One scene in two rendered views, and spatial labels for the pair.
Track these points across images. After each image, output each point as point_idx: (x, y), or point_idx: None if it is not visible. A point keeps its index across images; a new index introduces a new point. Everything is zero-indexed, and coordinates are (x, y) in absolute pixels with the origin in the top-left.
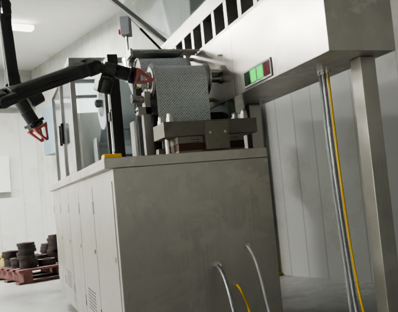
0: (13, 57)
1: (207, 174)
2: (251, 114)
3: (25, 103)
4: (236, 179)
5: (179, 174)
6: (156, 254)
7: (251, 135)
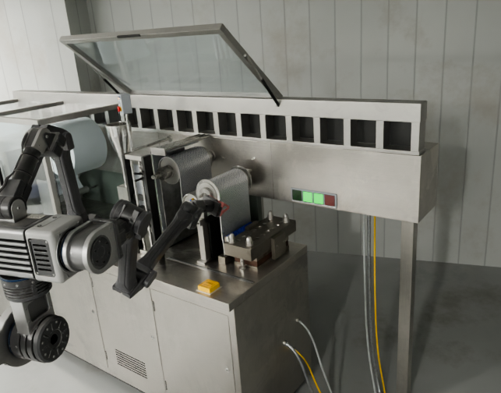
0: (77, 192)
1: (280, 281)
2: None
3: None
4: (293, 277)
5: (267, 291)
6: (257, 355)
7: None
